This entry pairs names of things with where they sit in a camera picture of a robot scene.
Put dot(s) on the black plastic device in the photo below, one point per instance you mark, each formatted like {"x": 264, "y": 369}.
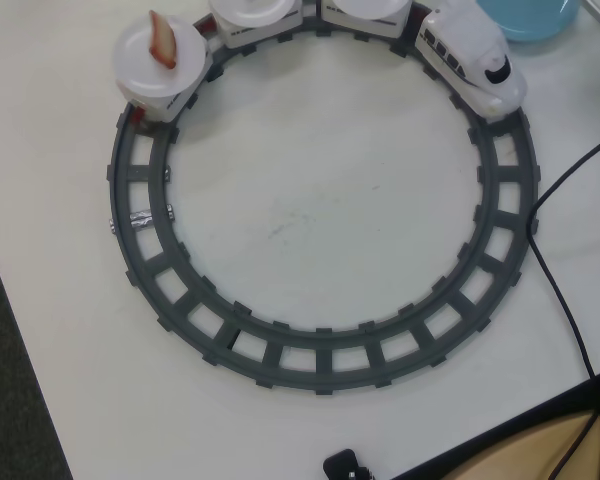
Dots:
{"x": 342, "y": 457}

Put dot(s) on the white toy train car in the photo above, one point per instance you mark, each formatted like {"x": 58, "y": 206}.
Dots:
{"x": 260, "y": 36}
{"x": 175, "y": 107}
{"x": 375, "y": 28}

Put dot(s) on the white Shinkansen toy locomotive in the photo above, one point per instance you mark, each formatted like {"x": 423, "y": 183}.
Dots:
{"x": 460, "y": 45}

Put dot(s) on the red white striped sushi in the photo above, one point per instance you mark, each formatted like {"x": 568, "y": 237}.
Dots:
{"x": 161, "y": 42}

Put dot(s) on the silver foil tape strip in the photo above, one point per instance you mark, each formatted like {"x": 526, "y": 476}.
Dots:
{"x": 141, "y": 220}

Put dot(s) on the blue dish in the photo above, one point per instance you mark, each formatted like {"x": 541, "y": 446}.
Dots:
{"x": 530, "y": 20}

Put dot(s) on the white round plastic plate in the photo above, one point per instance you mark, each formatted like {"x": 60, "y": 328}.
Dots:
{"x": 135, "y": 60}
{"x": 250, "y": 12}
{"x": 370, "y": 9}

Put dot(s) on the grey circular toy track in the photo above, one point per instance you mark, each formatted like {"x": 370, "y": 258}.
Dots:
{"x": 325, "y": 360}

